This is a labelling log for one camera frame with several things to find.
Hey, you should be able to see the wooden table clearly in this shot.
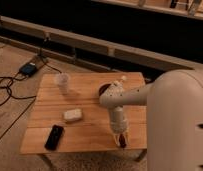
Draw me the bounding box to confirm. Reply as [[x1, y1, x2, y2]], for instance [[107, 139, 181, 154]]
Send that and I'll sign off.
[[19, 71, 148, 155]]

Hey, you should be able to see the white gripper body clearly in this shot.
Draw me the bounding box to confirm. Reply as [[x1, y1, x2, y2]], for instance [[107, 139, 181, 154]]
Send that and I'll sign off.
[[109, 107, 128, 134]]

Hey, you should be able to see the black power adapter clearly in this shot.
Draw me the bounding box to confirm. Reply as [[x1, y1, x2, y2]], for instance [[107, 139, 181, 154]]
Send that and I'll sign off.
[[19, 63, 37, 76]]

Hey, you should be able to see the clear plastic cup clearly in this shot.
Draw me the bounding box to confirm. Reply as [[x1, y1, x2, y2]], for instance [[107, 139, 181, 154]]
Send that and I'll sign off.
[[54, 73, 70, 94]]

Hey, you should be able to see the dark round bowl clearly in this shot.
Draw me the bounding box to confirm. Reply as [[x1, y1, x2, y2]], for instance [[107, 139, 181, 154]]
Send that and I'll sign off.
[[98, 84, 111, 97]]

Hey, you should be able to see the black remote control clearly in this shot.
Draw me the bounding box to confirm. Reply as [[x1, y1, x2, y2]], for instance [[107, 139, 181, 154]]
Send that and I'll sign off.
[[44, 125, 64, 150]]

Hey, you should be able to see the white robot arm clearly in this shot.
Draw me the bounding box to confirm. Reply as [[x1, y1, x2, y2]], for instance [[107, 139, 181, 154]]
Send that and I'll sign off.
[[99, 69, 203, 171]]

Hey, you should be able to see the white sponge block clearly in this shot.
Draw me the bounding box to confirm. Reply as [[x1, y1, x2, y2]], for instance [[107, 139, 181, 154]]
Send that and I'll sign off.
[[63, 109, 82, 122]]

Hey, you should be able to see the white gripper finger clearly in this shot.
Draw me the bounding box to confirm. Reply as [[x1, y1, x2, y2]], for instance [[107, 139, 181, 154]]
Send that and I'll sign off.
[[125, 132, 129, 146], [113, 133, 119, 145]]

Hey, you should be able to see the black floor cable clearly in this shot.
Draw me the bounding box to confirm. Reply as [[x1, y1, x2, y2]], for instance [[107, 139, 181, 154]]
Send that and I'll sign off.
[[0, 53, 63, 145]]

